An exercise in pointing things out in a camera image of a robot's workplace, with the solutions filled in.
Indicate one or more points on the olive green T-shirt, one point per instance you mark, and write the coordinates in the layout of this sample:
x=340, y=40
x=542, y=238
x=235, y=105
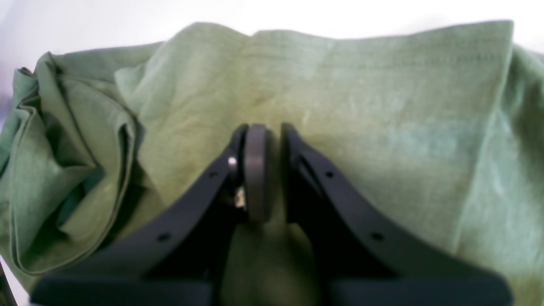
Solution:
x=441, y=130

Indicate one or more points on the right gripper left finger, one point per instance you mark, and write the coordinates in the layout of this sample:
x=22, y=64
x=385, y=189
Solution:
x=177, y=259

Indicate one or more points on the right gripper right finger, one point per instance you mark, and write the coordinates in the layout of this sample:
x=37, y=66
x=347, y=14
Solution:
x=362, y=257

